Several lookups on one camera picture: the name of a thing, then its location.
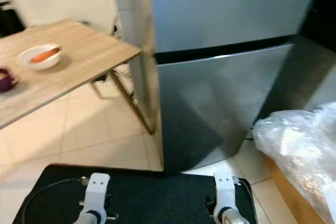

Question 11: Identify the orange sweet potato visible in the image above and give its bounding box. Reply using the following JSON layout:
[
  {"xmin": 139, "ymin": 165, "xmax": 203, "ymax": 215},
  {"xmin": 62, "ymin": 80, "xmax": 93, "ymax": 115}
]
[{"xmin": 30, "ymin": 48, "xmax": 60, "ymax": 63}]

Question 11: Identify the purple cup with handle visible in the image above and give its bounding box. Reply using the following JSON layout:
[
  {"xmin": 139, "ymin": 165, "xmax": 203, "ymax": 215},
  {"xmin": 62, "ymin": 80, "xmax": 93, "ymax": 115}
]
[{"xmin": 0, "ymin": 68, "xmax": 17, "ymax": 92}]

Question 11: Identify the black chair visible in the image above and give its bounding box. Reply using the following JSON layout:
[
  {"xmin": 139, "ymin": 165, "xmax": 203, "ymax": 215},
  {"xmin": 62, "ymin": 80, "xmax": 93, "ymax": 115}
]
[{"xmin": 0, "ymin": 1, "xmax": 27, "ymax": 37}]

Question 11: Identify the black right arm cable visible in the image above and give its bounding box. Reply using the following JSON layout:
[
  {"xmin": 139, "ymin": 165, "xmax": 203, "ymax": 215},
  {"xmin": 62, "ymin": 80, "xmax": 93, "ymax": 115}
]
[{"xmin": 236, "ymin": 178, "xmax": 258, "ymax": 224}]

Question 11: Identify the grey steel fridge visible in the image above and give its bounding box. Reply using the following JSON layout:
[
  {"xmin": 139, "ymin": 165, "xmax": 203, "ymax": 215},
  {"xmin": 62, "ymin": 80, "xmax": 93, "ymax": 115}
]
[{"xmin": 120, "ymin": 0, "xmax": 326, "ymax": 175}]

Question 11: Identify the clear bubble wrap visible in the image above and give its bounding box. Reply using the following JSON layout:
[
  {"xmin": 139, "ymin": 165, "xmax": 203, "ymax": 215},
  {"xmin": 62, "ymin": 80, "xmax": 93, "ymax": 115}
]
[{"xmin": 252, "ymin": 103, "xmax": 336, "ymax": 224}]

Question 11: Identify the black floor mat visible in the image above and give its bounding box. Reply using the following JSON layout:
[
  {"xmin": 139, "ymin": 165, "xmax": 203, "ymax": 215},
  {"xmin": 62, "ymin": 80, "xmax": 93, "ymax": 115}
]
[{"xmin": 13, "ymin": 164, "xmax": 258, "ymax": 224}]

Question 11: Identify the brown cardboard box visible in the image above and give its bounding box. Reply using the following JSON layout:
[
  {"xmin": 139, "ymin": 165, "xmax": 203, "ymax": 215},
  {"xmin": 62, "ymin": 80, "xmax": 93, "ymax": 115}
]
[{"xmin": 268, "ymin": 158, "xmax": 321, "ymax": 224}]

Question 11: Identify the white bowl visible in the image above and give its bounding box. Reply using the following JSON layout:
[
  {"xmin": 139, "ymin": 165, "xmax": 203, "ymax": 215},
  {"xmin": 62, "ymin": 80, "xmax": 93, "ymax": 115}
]
[{"xmin": 18, "ymin": 44, "xmax": 62, "ymax": 71}]

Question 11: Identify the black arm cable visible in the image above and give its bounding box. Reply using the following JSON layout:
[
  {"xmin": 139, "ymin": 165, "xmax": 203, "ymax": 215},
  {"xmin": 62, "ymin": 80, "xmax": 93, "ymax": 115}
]
[
  {"xmin": 21, "ymin": 178, "xmax": 90, "ymax": 224},
  {"xmin": 236, "ymin": 178, "xmax": 258, "ymax": 224}
]

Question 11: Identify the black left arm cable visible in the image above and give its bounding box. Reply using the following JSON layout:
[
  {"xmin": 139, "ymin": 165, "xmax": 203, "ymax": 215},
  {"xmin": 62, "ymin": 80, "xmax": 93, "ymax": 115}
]
[{"xmin": 21, "ymin": 178, "xmax": 90, "ymax": 224}]

